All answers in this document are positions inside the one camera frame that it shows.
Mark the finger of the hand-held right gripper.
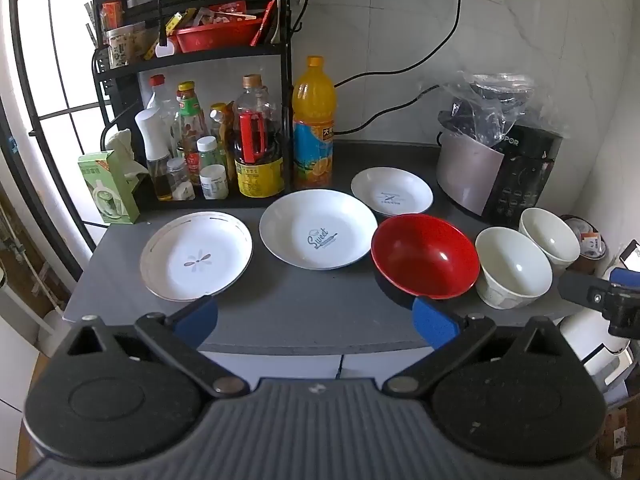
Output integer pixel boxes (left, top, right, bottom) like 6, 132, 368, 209
610, 267, 640, 289
557, 271, 620, 319

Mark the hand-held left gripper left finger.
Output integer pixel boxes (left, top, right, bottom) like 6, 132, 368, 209
65, 296, 251, 401

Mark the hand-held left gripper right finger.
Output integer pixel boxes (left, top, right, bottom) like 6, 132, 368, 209
382, 297, 568, 401

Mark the white plate with flower print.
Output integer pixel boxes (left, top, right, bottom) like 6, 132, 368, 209
140, 211, 254, 302

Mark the red bowl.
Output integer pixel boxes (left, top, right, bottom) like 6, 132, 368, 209
371, 213, 481, 300

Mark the white bowl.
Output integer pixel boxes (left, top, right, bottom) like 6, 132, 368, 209
518, 207, 581, 268
475, 226, 553, 310

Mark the small white plate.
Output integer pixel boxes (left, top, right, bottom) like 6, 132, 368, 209
351, 166, 435, 218

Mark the large white plate blue script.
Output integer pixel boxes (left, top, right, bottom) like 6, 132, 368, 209
259, 190, 378, 272

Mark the brown bowl with packets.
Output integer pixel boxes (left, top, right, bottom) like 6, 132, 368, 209
560, 215, 608, 275

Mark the small glass spice jar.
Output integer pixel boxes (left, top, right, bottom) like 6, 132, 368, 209
166, 157, 193, 200

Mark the electric pressure cooker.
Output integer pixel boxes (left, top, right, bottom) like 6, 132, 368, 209
436, 110, 563, 226

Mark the green cardboard box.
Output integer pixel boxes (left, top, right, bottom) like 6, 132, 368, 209
77, 150, 141, 225

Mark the green label jar white cap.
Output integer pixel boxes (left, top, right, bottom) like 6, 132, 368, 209
196, 136, 221, 168

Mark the oil dispenser bottle white cap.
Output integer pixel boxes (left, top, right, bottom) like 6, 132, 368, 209
135, 107, 173, 201

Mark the sauce bottle yellow cap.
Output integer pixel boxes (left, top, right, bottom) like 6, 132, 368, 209
176, 81, 208, 186

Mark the yellow squeeze bottle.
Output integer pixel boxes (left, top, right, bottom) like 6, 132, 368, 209
209, 102, 236, 181

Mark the orange juice bottle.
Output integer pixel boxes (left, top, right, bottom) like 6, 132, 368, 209
292, 56, 337, 191

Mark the clear plastic bag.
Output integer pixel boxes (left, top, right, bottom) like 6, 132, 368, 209
440, 71, 571, 148

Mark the clear bottle red cap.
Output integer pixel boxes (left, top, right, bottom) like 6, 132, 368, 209
145, 74, 178, 161

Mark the black metal rack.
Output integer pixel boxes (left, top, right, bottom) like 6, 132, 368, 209
90, 0, 293, 211

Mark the red plastic basket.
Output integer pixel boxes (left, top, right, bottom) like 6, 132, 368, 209
167, 15, 264, 54

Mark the glass jar with snacks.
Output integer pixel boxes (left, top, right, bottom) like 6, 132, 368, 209
105, 25, 138, 69

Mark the red packet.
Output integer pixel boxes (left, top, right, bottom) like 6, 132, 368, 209
250, 0, 277, 47

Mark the pile of seasoning packets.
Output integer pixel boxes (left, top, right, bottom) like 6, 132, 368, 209
172, 0, 263, 28

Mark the orange box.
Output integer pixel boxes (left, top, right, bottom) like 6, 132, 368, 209
101, 1, 124, 31

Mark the dark soy sauce bottle red handle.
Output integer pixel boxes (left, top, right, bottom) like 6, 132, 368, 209
232, 75, 286, 198

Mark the black charger cable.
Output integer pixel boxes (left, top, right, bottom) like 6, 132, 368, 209
156, 0, 191, 46

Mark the black power cable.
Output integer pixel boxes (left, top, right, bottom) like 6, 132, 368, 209
332, 0, 466, 136

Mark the black window frame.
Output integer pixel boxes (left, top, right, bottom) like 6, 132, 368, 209
0, 0, 116, 281

